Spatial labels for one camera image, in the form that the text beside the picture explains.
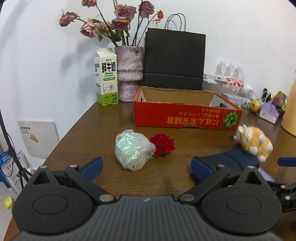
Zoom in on navy zip case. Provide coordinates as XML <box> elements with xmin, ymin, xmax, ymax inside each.
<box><xmin>196</xmin><ymin>149</ymin><xmax>260</xmax><ymax>171</ymax></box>

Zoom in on yellow white plush toy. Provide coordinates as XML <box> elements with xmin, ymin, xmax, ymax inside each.
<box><xmin>233</xmin><ymin>125</ymin><xmax>273</xmax><ymax>163</ymax></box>

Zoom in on iridescent plastic bag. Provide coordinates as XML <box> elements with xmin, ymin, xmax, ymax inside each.
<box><xmin>114</xmin><ymin>129</ymin><xmax>156</xmax><ymax>171</ymax></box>

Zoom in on red rose flower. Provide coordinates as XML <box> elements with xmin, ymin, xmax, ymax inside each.
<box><xmin>149</xmin><ymin>133</ymin><xmax>176</xmax><ymax>159</ymax></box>

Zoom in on yellow thermos jug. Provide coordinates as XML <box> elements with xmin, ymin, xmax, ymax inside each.
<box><xmin>281</xmin><ymin>80</ymin><xmax>296</xmax><ymax>136</ymax></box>

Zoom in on purple tissue pack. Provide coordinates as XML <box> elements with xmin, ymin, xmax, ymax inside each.
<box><xmin>259</xmin><ymin>101</ymin><xmax>279</xmax><ymax>124</ymax></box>

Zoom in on colourful snack packet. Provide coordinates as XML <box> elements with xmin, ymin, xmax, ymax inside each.
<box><xmin>273</xmin><ymin>91</ymin><xmax>288</xmax><ymax>116</ymax></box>

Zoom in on yellow green apple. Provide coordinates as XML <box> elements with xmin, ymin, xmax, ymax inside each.
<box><xmin>248</xmin><ymin>99</ymin><xmax>262</xmax><ymax>113</ymax></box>

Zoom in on black charger plug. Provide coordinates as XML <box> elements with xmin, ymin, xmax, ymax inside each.
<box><xmin>261</xmin><ymin>88</ymin><xmax>273</xmax><ymax>103</ymax></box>

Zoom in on black light stand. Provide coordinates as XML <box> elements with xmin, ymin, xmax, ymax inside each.
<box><xmin>0</xmin><ymin>112</ymin><xmax>32</xmax><ymax>189</ymax></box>

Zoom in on small white tin box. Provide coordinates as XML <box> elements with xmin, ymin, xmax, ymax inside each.
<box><xmin>222</xmin><ymin>93</ymin><xmax>243</xmax><ymax>108</ymax></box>

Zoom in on red cardboard box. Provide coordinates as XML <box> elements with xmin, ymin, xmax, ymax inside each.
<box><xmin>134</xmin><ymin>86</ymin><xmax>243</xmax><ymax>130</ymax></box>

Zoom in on white round desk device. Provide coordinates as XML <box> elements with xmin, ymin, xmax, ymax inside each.
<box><xmin>241</xmin><ymin>84</ymin><xmax>254</xmax><ymax>104</ymax></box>

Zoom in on middle water bottle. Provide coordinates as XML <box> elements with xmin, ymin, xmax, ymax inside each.
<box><xmin>223</xmin><ymin>63</ymin><xmax>235</xmax><ymax>93</ymax></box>

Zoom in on right water bottle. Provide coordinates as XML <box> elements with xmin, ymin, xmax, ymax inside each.
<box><xmin>233</xmin><ymin>66</ymin><xmax>245</xmax><ymax>96</ymax></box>

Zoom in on white pink flat carton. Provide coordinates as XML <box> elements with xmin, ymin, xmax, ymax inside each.
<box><xmin>203</xmin><ymin>74</ymin><xmax>227</xmax><ymax>84</ymax></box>

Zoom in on milk carton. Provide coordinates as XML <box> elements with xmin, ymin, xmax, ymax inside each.
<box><xmin>94</xmin><ymin>48</ymin><xmax>119</xmax><ymax>106</ymax></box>

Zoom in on black paper bag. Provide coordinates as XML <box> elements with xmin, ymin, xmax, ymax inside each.
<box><xmin>143</xmin><ymin>13</ymin><xmax>206</xmax><ymax>91</ymax></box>

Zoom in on purple textured vase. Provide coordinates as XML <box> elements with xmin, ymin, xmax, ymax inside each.
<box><xmin>114</xmin><ymin>46</ymin><xmax>144</xmax><ymax>102</ymax></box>

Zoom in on dried pink roses bouquet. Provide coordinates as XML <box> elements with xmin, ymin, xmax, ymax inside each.
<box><xmin>59</xmin><ymin>1</ymin><xmax>164</xmax><ymax>47</ymax></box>

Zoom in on white charger cables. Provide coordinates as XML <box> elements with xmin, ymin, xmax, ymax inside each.
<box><xmin>244</xmin><ymin>89</ymin><xmax>262</xmax><ymax>107</ymax></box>

